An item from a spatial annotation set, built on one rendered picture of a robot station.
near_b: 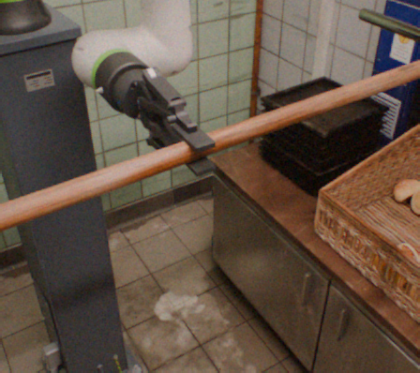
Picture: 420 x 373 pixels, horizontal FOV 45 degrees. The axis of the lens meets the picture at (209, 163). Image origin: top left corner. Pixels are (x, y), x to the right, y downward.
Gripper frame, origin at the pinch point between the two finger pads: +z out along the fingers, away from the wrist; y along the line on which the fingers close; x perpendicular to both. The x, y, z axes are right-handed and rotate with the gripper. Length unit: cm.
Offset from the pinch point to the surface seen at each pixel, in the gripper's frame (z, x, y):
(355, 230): -12, -52, 48
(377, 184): -25, -75, 51
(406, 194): -19, -82, 54
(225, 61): -122, -83, 50
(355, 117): -41, -78, 37
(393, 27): -23, -64, 2
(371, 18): -29, -64, 1
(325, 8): -81, -99, 19
